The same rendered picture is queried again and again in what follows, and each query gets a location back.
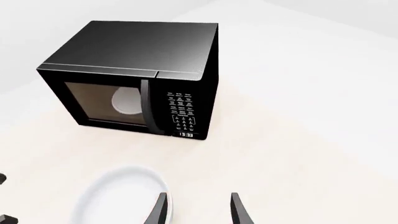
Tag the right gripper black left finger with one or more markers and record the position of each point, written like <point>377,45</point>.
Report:
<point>157,213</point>

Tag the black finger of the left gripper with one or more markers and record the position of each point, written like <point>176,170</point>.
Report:
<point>2,179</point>
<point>7,219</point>

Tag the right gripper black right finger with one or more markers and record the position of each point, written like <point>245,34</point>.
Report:
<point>239,213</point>

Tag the white bowl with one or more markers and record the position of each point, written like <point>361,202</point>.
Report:
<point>121,200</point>

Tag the white round dish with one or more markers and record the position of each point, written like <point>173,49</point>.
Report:
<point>126,101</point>

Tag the black microwave oven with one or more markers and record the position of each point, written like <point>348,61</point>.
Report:
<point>130,56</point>

